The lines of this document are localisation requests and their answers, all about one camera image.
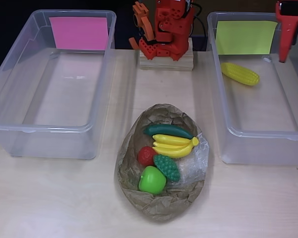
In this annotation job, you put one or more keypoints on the red gripper with black motor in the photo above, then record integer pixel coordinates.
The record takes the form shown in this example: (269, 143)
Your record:
(285, 18)

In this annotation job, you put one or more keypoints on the yellow toy corn cob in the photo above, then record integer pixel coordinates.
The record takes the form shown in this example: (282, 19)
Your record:
(241, 74)

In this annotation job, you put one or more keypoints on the dark green toy cucumber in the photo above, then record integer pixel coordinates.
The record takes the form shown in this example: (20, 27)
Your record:
(164, 129)

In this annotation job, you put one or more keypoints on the yellow toy banana bunch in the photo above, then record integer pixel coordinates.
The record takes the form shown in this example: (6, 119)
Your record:
(173, 148)

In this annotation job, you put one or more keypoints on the dark green bumpy toy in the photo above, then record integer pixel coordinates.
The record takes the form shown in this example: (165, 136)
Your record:
(167, 167)

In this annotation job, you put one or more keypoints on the red toy strawberry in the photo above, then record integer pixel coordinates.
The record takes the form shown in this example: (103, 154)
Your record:
(146, 156)

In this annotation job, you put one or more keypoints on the green toy apple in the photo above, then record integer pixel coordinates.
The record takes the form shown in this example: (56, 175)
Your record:
(151, 181)

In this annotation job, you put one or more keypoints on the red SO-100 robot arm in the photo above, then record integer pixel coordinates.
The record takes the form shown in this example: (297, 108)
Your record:
(181, 24)

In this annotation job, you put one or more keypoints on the clear plastic bin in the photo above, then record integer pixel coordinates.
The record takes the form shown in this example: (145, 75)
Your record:
(258, 111)
(64, 99)

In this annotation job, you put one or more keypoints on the yellow paper note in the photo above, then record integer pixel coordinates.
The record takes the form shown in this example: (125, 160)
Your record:
(245, 37)

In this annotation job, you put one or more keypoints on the wooden base block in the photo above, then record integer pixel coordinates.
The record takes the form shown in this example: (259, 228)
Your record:
(166, 65)

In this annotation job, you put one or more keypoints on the orange printed clamp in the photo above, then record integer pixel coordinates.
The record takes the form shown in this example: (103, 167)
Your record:
(147, 48)

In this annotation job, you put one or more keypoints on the clear plastic wrap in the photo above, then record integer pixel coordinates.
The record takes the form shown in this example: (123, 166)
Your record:
(191, 168)

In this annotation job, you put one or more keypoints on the pink paper note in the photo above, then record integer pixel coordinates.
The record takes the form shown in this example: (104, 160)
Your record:
(79, 33)

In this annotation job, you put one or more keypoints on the crumpled brown paper bag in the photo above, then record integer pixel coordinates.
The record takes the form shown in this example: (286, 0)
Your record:
(159, 208)

